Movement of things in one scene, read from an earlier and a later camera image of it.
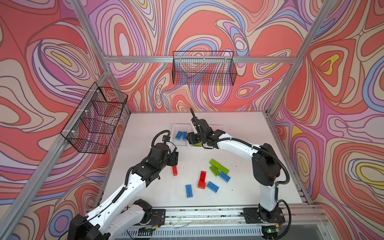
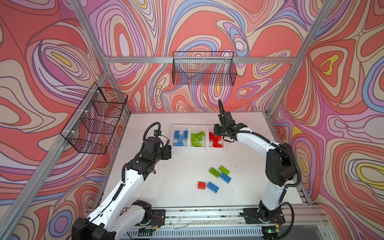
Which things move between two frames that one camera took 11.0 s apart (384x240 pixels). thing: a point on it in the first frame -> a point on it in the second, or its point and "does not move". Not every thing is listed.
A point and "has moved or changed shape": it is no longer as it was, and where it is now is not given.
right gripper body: (194, 138) -> (220, 130)
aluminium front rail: (230, 220) does not move
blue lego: (212, 186) does not move
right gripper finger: (195, 121) -> (222, 111)
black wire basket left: (90, 127) does not move
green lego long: (219, 167) -> (213, 172)
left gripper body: (171, 160) -> (165, 154)
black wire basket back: (204, 68) does not move
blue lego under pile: (224, 176) does not move
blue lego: (178, 135) has moved or changed shape
